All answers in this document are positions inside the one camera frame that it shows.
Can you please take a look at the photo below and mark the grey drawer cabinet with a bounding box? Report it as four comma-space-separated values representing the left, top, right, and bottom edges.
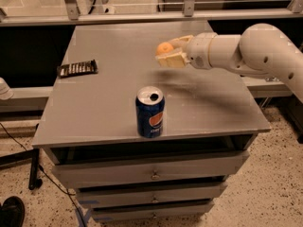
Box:
33, 22, 269, 222

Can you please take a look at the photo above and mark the black metal stand leg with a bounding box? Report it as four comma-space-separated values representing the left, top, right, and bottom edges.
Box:
0, 148, 43, 190

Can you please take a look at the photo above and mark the grey metal rail frame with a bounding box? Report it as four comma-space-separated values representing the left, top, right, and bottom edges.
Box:
0, 0, 303, 26

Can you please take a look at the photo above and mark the blue pepsi can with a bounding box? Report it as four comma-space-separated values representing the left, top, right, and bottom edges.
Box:
135, 86, 165, 138

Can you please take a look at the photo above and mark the orange fruit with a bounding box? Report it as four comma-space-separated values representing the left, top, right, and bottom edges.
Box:
156, 42, 173, 56

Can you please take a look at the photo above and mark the middle grey drawer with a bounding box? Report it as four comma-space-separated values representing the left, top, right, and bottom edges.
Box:
77, 182, 227, 208

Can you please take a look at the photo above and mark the top grey drawer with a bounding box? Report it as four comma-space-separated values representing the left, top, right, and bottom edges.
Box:
52, 150, 249, 188

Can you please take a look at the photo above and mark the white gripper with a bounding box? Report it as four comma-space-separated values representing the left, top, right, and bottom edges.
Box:
155, 32, 217, 70

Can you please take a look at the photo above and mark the black shoe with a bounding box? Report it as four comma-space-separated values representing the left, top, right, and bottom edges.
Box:
0, 196, 25, 227

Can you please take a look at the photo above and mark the black cable on floor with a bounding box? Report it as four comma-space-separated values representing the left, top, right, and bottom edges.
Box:
0, 122, 88, 227

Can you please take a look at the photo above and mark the grey drawer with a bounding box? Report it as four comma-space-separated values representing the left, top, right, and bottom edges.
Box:
92, 200, 214, 222
52, 150, 249, 188
77, 182, 227, 208

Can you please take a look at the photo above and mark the black snack bar packet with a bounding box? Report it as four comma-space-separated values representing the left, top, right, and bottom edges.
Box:
57, 60, 98, 79

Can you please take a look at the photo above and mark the bottom grey drawer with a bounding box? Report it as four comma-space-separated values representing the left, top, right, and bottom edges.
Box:
92, 200, 214, 222

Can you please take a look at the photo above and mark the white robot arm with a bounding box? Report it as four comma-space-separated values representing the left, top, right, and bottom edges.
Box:
155, 24, 303, 102

